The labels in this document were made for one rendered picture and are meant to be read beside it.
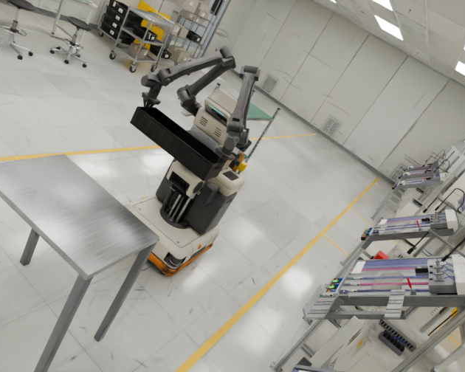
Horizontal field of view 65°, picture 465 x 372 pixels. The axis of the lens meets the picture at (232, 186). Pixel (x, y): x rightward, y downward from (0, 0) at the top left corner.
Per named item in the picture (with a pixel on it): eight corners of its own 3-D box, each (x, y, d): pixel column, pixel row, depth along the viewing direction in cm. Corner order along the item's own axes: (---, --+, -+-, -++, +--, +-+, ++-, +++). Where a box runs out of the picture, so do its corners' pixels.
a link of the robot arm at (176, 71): (233, 64, 213) (226, 50, 216) (234, 57, 208) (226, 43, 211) (164, 88, 206) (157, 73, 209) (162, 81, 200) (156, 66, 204)
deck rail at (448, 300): (335, 305, 229) (333, 296, 228) (336, 304, 230) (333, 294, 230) (468, 307, 193) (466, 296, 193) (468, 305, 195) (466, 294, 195)
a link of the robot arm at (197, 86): (242, 66, 219) (235, 53, 222) (232, 56, 207) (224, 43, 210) (187, 108, 234) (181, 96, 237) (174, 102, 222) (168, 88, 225)
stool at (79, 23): (41, 49, 516) (53, 10, 494) (63, 49, 564) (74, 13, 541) (74, 69, 519) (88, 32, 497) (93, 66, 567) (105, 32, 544)
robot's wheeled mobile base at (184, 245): (160, 206, 340) (171, 184, 330) (211, 249, 325) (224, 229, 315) (108, 226, 280) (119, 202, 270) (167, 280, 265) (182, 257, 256)
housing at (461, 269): (460, 307, 197) (455, 282, 196) (455, 274, 239) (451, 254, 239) (477, 307, 193) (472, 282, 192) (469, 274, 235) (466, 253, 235)
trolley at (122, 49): (106, 57, 640) (127, 1, 600) (133, 58, 723) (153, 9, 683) (131, 74, 636) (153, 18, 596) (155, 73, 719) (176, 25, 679)
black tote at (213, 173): (217, 176, 213) (226, 161, 209) (203, 181, 198) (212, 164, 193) (147, 122, 227) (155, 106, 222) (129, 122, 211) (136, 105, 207)
